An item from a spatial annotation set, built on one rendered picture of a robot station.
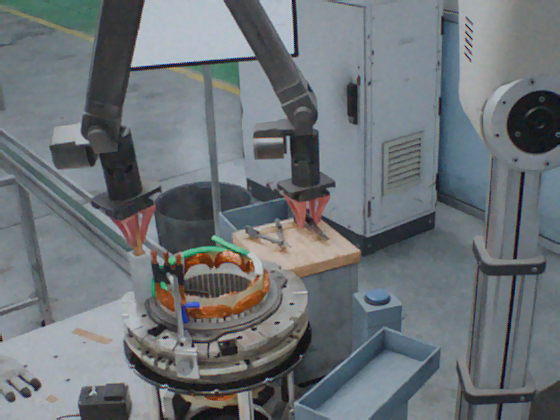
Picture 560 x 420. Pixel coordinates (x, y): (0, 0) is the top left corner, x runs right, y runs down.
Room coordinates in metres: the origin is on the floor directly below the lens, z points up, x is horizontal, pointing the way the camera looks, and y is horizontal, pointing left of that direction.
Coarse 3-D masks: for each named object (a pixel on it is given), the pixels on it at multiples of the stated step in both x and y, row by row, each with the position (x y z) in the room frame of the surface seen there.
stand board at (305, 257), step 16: (272, 224) 1.55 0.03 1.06; (320, 224) 1.54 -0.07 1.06; (240, 240) 1.48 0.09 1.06; (256, 240) 1.48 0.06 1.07; (288, 240) 1.47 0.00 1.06; (304, 240) 1.47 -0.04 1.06; (320, 240) 1.47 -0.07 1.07; (336, 240) 1.46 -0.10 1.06; (272, 256) 1.41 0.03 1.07; (288, 256) 1.40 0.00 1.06; (304, 256) 1.40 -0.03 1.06; (320, 256) 1.40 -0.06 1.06; (336, 256) 1.40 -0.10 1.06; (352, 256) 1.41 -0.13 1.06; (304, 272) 1.36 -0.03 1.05
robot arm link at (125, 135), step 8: (120, 128) 1.19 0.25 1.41; (128, 128) 1.21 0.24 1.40; (120, 136) 1.17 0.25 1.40; (128, 136) 1.18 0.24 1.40; (120, 144) 1.17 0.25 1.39; (128, 144) 1.18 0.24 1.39; (88, 152) 1.18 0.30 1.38; (104, 152) 1.17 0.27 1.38; (112, 152) 1.17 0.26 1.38; (120, 152) 1.17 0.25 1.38; (128, 152) 1.18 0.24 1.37; (96, 160) 1.19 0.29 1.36; (104, 160) 1.17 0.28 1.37; (112, 160) 1.17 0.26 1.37; (120, 160) 1.17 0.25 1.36; (128, 160) 1.18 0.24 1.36; (112, 168) 1.17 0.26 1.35; (120, 168) 1.17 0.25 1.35; (128, 168) 1.19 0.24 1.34
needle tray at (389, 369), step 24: (384, 336) 1.13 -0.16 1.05; (408, 336) 1.11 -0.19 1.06; (360, 360) 1.08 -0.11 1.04; (384, 360) 1.10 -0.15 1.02; (408, 360) 1.09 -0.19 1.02; (432, 360) 1.05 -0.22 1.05; (336, 384) 1.02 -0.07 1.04; (360, 384) 1.04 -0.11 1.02; (384, 384) 1.03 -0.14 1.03; (408, 384) 0.99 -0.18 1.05; (312, 408) 0.97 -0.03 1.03; (336, 408) 0.98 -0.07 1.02; (360, 408) 0.98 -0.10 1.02; (384, 408) 0.94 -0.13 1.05
